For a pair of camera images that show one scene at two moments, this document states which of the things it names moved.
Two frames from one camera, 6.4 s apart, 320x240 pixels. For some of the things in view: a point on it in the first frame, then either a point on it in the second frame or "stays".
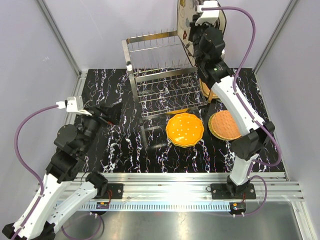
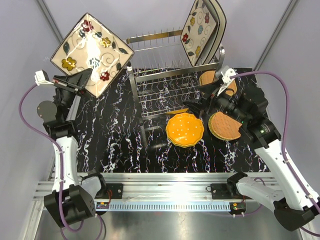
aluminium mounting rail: (195, 186) stays
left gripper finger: (116, 114) to (80, 79)
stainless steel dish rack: (164, 80) stays
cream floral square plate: (186, 9) to (87, 44)
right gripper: (193, 27) to (209, 89)
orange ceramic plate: (185, 129) stays
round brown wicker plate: (224, 126) stays
